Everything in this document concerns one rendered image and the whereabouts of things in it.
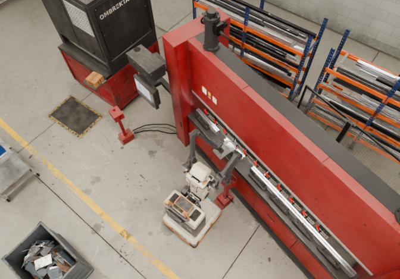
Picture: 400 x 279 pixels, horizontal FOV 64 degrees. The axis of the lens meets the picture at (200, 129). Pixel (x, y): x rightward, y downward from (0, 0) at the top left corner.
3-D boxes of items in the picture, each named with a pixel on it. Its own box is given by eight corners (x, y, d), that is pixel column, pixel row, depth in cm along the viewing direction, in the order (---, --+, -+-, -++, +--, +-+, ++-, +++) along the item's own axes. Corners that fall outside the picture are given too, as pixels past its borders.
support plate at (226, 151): (212, 150, 438) (212, 150, 437) (226, 140, 446) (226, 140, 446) (220, 159, 430) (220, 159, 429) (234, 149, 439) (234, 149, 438)
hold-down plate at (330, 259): (316, 248, 377) (317, 247, 374) (319, 245, 378) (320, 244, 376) (336, 270, 363) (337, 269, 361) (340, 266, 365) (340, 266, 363)
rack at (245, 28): (194, 59, 671) (191, -18, 524) (209, 46, 691) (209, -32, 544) (286, 111, 593) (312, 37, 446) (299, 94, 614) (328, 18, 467)
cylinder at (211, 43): (199, 44, 364) (198, 9, 325) (216, 35, 372) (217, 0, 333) (217, 61, 349) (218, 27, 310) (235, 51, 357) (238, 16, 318)
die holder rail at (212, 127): (195, 113, 487) (195, 109, 479) (199, 111, 489) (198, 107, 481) (216, 135, 465) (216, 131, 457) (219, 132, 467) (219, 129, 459)
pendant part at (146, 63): (137, 94, 481) (125, 52, 410) (150, 85, 490) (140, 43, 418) (158, 114, 460) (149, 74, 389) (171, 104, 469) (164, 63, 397)
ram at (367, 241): (191, 92, 450) (188, 49, 383) (196, 89, 453) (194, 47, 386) (371, 276, 317) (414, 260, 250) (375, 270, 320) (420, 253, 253)
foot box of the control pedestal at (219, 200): (213, 200, 502) (213, 197, 492) (225, 191, 510) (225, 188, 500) (221, 210, 494) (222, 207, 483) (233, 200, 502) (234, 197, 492)
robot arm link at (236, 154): (234, 147, 391) (241, 152, 387) (236, 150, 404) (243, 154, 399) (213, 177, 388) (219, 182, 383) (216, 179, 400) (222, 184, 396)
